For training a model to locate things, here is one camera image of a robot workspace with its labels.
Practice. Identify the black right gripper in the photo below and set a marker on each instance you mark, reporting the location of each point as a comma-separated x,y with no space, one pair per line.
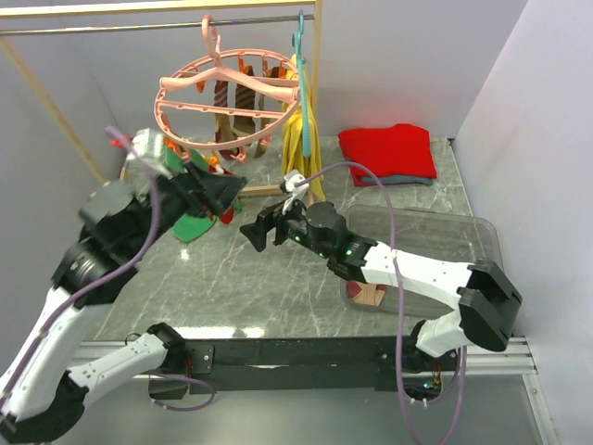
270,218

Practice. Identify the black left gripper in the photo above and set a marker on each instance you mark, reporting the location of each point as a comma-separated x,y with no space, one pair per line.
203,192

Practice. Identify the green fleece sock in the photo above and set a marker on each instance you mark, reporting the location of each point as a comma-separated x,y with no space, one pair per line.
190,228

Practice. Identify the beige purple striped sock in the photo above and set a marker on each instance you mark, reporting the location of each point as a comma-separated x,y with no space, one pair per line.
366,295

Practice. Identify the red fleece sock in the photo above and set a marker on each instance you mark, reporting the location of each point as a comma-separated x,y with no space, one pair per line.
227,217

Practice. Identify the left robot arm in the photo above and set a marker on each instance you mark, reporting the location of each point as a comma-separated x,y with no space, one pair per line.
43,395

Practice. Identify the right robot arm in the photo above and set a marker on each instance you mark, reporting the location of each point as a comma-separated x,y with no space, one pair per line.
483,303

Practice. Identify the yellow cloth on hanger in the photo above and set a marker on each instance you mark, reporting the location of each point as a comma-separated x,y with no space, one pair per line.
293,157

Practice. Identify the pink round sock hanger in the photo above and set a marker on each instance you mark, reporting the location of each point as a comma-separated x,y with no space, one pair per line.
249,92

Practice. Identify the teal clothes hanger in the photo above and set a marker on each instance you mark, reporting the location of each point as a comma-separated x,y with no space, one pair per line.
300,65

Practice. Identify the folded grey-blue cloth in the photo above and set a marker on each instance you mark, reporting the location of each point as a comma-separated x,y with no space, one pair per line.
392,180

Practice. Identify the folded red cloth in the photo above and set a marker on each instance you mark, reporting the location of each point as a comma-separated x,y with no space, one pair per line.
403,149

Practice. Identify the clear plastic storage bin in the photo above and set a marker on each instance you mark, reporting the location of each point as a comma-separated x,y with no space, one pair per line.
439,236

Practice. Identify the metal hanging rod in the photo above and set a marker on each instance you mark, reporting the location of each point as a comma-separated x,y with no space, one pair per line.
147,27

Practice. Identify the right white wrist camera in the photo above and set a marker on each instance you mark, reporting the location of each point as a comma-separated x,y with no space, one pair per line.
295,186

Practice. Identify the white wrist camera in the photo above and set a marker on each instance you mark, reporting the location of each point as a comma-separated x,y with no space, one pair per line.
295,186
149,151

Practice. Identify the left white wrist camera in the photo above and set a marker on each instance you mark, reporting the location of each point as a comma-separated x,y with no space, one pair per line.
149,151

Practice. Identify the black table front rail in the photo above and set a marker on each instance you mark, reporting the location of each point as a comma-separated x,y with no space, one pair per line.
237,364

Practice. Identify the wooden clothes rack frame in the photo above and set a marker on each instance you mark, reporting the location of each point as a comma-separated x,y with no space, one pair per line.
45,12

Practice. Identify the aluminium rail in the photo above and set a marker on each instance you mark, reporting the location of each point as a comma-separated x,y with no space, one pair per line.
516,359

